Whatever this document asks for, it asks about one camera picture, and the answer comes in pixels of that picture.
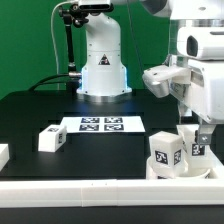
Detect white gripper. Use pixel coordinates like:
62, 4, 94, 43
142, 55, 224, 145

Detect white round stool seat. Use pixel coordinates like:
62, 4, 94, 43
146, 157, 210, 179

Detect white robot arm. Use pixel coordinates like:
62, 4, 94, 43
78, 0, 224, 145

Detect white U-shaped fence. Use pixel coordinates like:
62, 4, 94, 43
0, 141, 224, 208

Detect white marker sheet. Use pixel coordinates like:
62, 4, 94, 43
61, 116, 145, 133

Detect black cables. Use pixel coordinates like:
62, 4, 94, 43
27, 71, 82, 92

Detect black rear camera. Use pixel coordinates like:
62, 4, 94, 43
78, 0, 112, 12

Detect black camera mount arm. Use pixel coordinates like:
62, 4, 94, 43
59, 3, 88, 72

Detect white cable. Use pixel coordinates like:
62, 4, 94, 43
50, 0, 78, 91

